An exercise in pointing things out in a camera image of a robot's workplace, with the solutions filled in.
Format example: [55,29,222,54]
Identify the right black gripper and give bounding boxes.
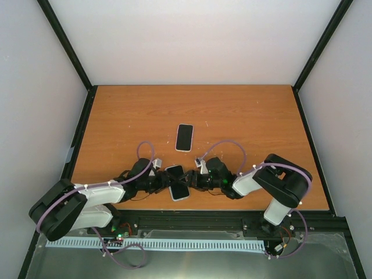
[177,170,223,192]

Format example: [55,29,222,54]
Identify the light blue phone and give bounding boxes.
[165,165,190,202]

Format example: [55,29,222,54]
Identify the small circuit board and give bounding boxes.
[114,223,132,241]

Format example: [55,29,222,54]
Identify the black aluminium frame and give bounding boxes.
[28,1,366,278]

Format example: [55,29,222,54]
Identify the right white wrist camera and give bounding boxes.
[195,158,209,174]

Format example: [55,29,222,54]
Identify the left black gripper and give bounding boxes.
[138,171,177,194]

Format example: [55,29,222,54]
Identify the light blue cable duct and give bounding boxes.
[45,237,265,253]

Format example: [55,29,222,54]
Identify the black screen phone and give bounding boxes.
[176,124,194,151]

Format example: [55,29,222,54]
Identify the right small connector wires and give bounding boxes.
[273,229,294,255]

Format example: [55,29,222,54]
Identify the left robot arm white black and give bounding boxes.
[28,158,185,241]

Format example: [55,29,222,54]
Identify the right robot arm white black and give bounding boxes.
[170,153,313,226]

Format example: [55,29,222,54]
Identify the beige phone case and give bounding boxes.
[175,123,195,152]

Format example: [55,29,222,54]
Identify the light blue phone case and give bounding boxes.
[169,186,190,202]

